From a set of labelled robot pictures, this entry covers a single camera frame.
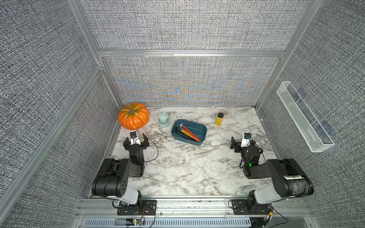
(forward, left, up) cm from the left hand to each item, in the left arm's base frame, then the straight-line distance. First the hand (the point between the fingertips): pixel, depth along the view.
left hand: (137, 134), depth 89 cm
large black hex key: (+7, -29, -12) cm, 32 cm away
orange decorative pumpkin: (+15, +5, 0) cm, 16 cm away
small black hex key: (+5, -31, -12) cm, 33 cm away
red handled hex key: (+7, -34, -11) cm, 36 cm away
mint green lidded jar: (+15, -15, -5) cm, 22 cm away
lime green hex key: (+3, -32, -11) cm, 34 cm away
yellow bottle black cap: (+15, -56, -6) cm, 58 cm away
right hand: (-2, -65, 0) cm, 65 cm away
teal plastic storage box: (+9, -41, -11) cm, 43 cm away
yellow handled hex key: (+6, -32, -11) cm, 34 cm away
